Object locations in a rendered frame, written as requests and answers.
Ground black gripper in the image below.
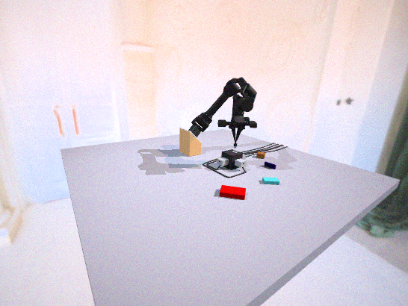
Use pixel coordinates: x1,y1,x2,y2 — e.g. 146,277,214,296
217,109,257,141

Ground red rectangular block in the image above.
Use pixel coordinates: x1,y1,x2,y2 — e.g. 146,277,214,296
220,185,246,200

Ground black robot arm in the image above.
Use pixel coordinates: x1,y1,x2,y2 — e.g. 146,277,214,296
189,77,257,137

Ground cyan cube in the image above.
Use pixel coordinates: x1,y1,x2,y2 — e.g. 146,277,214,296
262,177,280,185

